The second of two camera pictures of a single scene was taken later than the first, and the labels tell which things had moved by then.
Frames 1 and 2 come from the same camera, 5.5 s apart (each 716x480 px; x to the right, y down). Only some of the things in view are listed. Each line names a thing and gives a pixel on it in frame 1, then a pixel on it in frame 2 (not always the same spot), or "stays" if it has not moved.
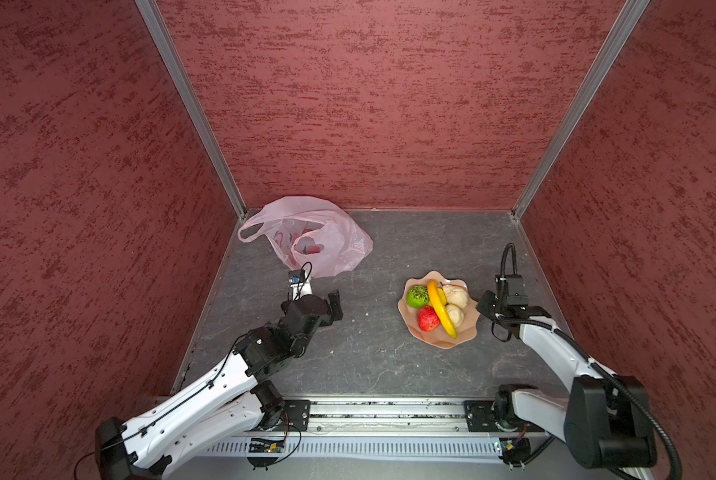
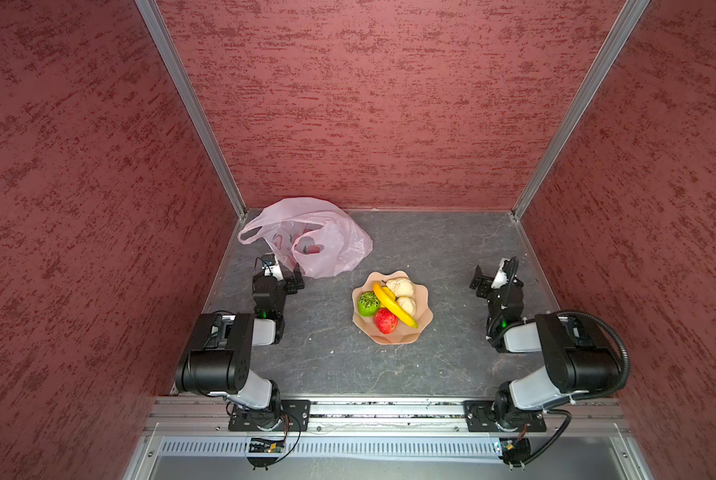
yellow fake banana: x=441 y=309 to x=394 y=306
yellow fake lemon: x=442 y=295 to x=389 y=292
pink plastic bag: x=309 y=232 stays
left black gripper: x=335 y=309 to x=289 y=281
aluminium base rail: x=390 y=419 stays
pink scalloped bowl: x=440 y=337 to x=405 y=333
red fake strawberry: x=428 y=319 to x=385 y=321
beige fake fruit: x=456 y=314 to x=409 y=304
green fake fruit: x=418 y=296 to x=368 y=303
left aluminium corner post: x=194 y=101 stays
